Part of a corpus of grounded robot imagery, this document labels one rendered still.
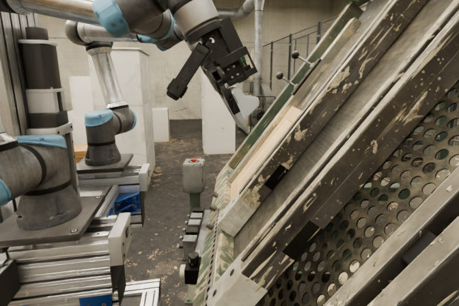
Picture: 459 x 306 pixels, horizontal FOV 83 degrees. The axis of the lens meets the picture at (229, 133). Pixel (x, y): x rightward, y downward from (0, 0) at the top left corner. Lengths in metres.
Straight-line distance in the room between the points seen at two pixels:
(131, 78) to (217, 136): 2.17
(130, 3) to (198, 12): 0.12
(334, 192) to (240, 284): 0.27
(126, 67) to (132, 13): 2.82
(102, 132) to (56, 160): 0.48
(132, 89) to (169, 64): 5.90
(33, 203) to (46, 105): 0.35
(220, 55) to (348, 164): 0.31
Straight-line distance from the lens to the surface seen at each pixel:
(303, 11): 10.28
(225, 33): 0.51
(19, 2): 0.80
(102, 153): 1.27
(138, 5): 0.52
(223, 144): 4.94
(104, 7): 0.54
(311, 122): 0.84
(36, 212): 0.84
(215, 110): 4.81
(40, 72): 1.05
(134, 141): 3.41
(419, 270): 0.32
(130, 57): 3.33
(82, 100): 5.29
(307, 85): 1.28
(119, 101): 1.38
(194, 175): 1.54
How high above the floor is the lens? 1.41
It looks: 12 degrees down
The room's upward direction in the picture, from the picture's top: straight up
